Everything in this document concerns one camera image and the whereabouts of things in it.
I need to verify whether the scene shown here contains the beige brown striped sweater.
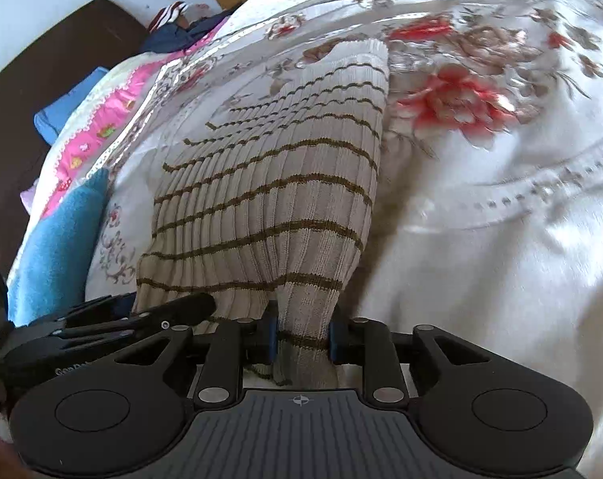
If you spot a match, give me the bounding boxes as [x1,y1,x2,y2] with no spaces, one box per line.
[134,39,389,388]

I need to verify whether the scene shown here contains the dark navy clothes pile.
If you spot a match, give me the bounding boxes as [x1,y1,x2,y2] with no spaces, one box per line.
[138,10,233,54]

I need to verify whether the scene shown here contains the blue towel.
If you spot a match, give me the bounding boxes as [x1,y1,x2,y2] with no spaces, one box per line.
[8,169,109,327]

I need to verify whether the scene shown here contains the floral satin bedspread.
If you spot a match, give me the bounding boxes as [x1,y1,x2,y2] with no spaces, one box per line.
[6,0,603,479]

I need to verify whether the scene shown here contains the dark wooden headboard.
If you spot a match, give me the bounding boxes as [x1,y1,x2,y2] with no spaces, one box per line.
[0,0,149,280]

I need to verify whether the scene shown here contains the pink floral quilt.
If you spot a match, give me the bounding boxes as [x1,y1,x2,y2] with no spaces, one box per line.
[19,19,233,221]

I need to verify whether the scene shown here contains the blue pillow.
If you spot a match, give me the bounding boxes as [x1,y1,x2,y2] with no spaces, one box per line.
[33,67,109,146]

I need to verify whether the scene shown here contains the red white striped garment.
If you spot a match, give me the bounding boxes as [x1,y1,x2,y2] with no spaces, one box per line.
[148,1,213,34]

